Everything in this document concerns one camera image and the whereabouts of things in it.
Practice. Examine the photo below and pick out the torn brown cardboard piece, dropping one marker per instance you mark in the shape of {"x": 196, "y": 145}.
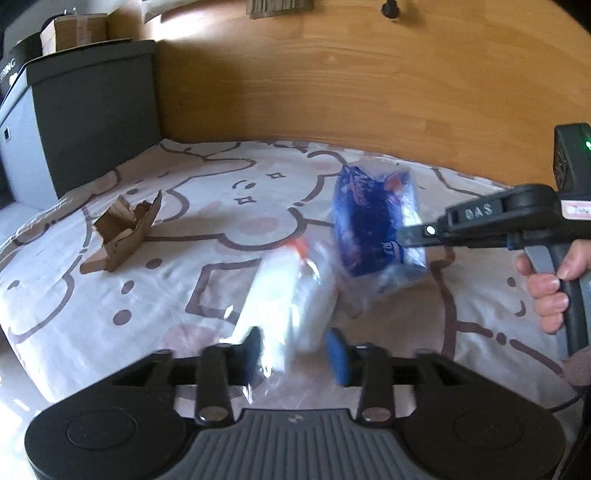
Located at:
{"x": 124, "y": 235}

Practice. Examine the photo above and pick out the black plug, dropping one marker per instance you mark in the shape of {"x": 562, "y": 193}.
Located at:
{"x": 391, "y": 8}

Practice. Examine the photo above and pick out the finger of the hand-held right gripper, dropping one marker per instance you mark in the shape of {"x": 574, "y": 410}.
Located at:
{"x": 422, "y": 235}

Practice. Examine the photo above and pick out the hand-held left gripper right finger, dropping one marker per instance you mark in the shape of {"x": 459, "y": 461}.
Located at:
{"x": 337, "y": 355}

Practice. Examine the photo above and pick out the grey storage box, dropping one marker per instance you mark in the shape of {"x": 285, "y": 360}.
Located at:
{"x": 92, "y": 120}

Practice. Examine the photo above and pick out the person's right hand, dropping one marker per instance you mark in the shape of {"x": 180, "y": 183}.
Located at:
{"x": 547, "y": 300}

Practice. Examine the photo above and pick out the corrugated cardboard stack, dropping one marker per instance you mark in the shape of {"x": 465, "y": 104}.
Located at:
{"x": 281, "y": 7}

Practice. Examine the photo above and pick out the small cardboard box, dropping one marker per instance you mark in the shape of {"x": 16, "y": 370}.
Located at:
{"x": 74, "y": 32}

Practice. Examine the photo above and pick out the black container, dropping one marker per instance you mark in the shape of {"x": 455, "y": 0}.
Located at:
{"x": 18, "y": 50}

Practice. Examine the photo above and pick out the blue snack packet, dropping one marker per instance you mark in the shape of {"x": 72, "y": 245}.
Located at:
{"x": 364, "y": 221}

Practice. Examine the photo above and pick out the wooden headboard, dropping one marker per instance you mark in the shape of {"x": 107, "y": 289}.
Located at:
{"x": 369, "y": 83}

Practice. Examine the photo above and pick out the clear plastic bag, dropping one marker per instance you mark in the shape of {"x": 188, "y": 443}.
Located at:
{"x": 277, "y": 295}

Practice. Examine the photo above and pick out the printed blanket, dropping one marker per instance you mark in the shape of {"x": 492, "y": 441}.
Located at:
{"x": 184, "y": 286}

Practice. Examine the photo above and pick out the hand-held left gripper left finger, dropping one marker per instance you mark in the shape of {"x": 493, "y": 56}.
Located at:
{"x": 253, "y": 355}

